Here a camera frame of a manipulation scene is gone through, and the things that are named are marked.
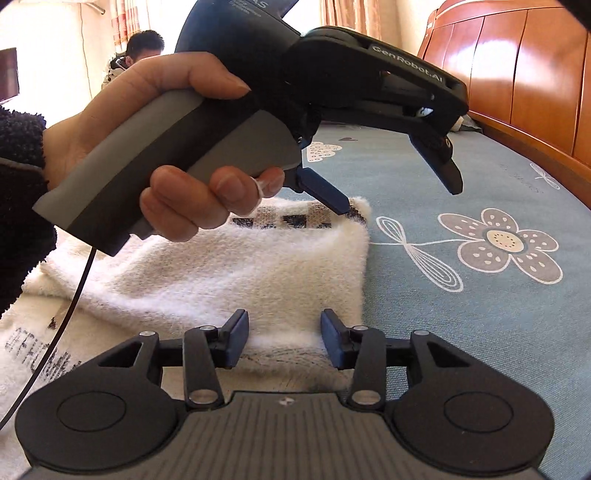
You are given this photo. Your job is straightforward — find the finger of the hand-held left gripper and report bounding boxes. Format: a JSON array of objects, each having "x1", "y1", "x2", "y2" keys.
[
  {"x1": 283, "y1": 166, "x2": 349, "y2": 215},
  {"x1": 410, "y1": 131, "x2": 464, "y2": 195}
]

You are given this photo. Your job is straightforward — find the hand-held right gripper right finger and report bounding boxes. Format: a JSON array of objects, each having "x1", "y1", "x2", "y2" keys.
[{"x1": 320, "y1": 308, "x2": 478, "y2": 409}]

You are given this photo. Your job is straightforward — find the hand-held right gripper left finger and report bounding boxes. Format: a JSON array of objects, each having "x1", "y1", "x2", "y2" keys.
[{"x1": 95, "y1": 308, "x2": 251, "y2": 411}]

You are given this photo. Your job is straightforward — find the white fuzzy sweater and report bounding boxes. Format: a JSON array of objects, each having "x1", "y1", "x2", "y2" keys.
[{"x1": 0, "y1": 196, "x2": 372, "y2": 444}]

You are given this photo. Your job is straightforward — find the person's left forearm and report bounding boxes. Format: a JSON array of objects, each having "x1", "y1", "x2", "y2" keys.
[{"x1": 0, "y1": 105, "x2": 58, "y2": 319}]

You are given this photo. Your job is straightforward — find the person's left hand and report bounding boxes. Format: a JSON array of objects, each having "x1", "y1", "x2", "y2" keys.
[{"x1": 43, "y1": 52, "x2": 286, "y2": 243}]

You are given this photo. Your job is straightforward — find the blue floral bed sheet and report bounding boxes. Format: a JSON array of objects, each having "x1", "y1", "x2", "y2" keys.
[{"x1": 259, "y1": 120, "x2": 591, "y2": 480}]

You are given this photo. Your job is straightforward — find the wooden headboard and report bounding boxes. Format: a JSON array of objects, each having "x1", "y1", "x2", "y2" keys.
[{"x1": 418, "y1": 0, "x2": 591, "y2": 208}]

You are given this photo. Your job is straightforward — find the striped floral curtain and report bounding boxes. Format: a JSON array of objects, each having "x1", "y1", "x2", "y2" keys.
[
  {"x1": 108, "y1": 0, "x2": 141, "y2": 56},
  {"x1": 321, "y1": 0, "x2": 384, "y2": 40}
]

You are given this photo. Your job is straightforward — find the black television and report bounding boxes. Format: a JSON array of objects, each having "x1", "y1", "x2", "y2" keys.
[{"x1": 0, "y1": 47, "x2": 19, "y2": 103}]

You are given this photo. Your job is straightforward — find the black cable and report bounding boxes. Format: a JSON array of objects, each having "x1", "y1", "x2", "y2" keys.
[{"x1": 0, "y1": 247, "x2": 98, "y2": 430}]

